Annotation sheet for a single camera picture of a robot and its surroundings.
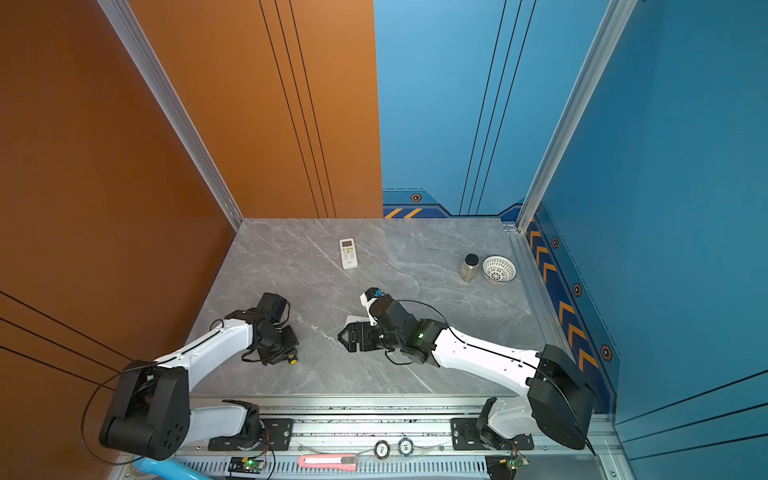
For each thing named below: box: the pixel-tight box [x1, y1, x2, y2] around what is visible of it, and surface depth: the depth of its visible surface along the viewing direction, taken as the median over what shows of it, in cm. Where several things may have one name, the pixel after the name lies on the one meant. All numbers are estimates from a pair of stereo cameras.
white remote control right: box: [339, 238, 358, 269], surface depth 111 cm
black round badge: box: [374, 440, 391, 460], surface depth 73 cm
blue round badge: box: [398, 437, 415, 457], surface depth 73 cm
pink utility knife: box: [298, 454, 358, 472], surface depth 71 cm
